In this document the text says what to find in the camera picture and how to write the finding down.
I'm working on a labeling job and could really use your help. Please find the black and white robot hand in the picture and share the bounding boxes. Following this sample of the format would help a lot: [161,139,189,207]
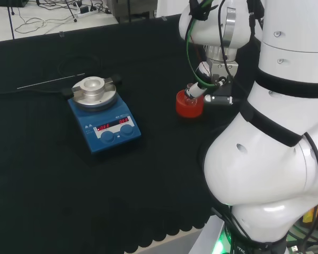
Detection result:
[184,58,240,105]

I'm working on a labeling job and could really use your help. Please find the clear round-bottom flask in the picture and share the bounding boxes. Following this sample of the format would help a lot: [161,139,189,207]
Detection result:
[184,83,199,107]

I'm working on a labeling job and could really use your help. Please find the grey cabinet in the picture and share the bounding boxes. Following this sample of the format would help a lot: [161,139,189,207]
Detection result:
[113,0,158,24]

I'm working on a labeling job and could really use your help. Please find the heater with blue base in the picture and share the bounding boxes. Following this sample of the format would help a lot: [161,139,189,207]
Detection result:
[61,75,143,154]

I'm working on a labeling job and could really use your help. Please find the white power strip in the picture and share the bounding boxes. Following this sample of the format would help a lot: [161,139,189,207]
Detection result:
[76,9,99,19]

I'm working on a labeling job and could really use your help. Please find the black tripod leg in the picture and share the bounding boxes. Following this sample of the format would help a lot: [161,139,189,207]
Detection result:
[65,0,78,23]

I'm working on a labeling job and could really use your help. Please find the yellow stop button box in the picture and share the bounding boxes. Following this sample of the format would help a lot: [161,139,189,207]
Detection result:
[303,207,318,225]

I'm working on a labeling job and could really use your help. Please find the thin metal probe rod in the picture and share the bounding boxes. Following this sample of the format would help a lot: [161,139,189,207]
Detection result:
[17,73,85,89]

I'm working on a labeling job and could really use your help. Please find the black bench cloth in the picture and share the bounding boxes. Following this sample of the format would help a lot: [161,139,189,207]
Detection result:
[0,14,258,254]

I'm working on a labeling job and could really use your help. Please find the black thin pole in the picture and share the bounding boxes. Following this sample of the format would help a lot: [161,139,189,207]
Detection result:
[7,5,15,40]

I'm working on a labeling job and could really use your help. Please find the green cable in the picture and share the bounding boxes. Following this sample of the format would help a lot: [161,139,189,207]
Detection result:
[185,0,221,90]

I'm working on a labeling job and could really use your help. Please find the red-orange flask ring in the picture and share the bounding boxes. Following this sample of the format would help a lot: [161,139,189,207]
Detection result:
[175,89,205,118]

